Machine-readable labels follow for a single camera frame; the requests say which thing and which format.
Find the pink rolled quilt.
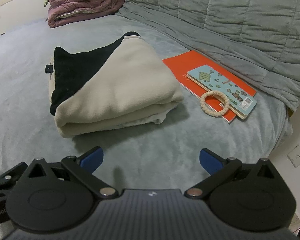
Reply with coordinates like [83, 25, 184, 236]
[47, 0, 125, 28]

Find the red patterned box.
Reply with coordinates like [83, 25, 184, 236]
[163, 50, 257, 123]

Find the beige bear raglan shirt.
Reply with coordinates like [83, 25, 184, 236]
[45, 31, 184, 138]

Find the light blue patterned book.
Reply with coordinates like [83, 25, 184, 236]
[187, 64, 257, 120]

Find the grey padded headboard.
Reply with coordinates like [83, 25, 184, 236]
[119, 0, 300, 111]

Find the beige braided ring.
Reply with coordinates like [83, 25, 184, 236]
[199, 90, 230, 118]

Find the grey bed sheet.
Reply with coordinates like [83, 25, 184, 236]
[0, 16, 292, 190]

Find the white wall socket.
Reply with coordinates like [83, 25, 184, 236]
[287, 145, 300, 168]

